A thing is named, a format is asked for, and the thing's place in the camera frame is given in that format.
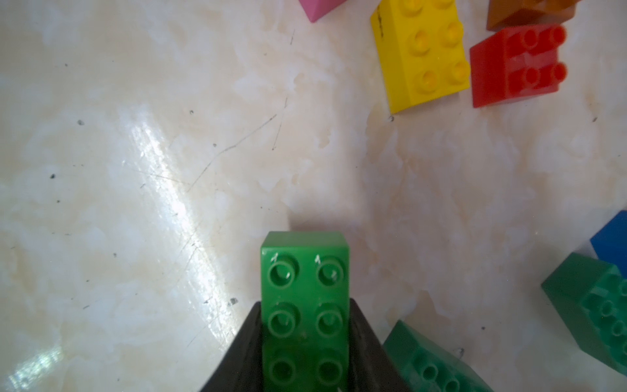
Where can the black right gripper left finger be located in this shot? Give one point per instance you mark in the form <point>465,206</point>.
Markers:
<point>241,368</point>

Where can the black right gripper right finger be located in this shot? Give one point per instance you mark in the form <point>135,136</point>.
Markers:
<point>370,368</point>

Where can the bright green brick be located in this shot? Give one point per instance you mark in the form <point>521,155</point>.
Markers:
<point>305,311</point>

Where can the yellow small brick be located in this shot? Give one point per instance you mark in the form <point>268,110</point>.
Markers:
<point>420,49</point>

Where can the pink small brick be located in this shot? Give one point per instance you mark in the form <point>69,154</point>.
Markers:
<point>316,9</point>

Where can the green long brick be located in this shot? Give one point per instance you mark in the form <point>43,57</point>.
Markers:
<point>425,366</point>

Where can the dark green brick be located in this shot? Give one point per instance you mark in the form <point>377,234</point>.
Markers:
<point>590,297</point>

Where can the blue square brick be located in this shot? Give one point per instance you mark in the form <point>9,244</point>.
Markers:
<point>611,241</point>

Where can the small red brick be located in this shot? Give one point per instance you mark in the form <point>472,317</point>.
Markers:
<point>517,63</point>

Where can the brown small brick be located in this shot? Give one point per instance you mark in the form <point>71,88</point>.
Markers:
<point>511,13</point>

